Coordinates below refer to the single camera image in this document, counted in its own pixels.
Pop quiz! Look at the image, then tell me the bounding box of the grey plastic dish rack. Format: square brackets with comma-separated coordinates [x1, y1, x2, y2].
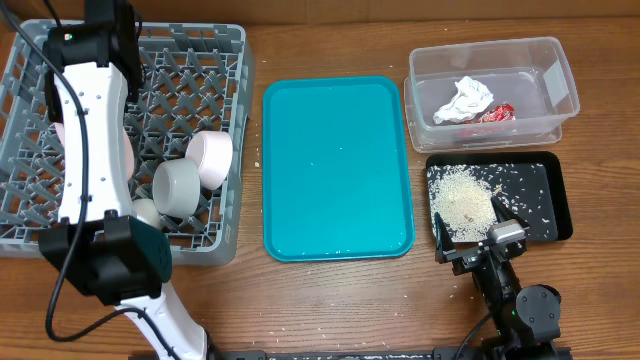
[1, 19, 255, 266]

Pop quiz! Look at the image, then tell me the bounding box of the red snack wrapper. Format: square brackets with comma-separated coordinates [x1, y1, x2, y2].
[457, 103, 516, 138]

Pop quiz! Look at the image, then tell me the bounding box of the grey metal bowl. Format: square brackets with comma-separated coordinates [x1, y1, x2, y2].
[152, 158, 201, 218]

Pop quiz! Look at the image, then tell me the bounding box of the white rice bowl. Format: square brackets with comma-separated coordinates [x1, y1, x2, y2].
[185, 131, 233, 190]

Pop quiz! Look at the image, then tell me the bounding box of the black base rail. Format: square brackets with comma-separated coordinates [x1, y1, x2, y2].
[209, 345, 574, 360]

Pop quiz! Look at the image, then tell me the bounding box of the black plastic tray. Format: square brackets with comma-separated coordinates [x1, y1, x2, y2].
[425, 151, 573, 242]

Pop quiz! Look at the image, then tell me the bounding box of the large white plate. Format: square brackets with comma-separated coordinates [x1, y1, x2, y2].
[53, 122, 135, 179]

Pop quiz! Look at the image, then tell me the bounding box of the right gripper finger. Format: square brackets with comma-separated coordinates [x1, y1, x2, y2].
[491, 196, 529, 229]
[434, 212, 456, 264]

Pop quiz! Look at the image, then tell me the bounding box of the pile of rice grains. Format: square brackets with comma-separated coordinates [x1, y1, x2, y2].
[427, 164, 551, 242]

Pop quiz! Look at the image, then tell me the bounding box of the clear plastic bin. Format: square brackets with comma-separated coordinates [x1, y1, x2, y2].
[404, 37, 580, 153]

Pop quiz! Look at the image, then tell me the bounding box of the small white cup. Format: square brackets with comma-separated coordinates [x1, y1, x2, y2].
[132, 199, 162, 230]

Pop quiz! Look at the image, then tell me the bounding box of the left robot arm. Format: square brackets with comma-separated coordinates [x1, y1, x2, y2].
[38, 1, 210, 359]

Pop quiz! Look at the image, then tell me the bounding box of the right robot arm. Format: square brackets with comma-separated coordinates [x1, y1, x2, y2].
[434, 198, 572, 360]

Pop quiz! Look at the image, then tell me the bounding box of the white napkin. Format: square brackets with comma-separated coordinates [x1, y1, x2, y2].
[433, 76, 494, 124]

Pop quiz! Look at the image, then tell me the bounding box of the teal plastic tray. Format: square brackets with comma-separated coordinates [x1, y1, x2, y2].
[262, 76, 416, 262]

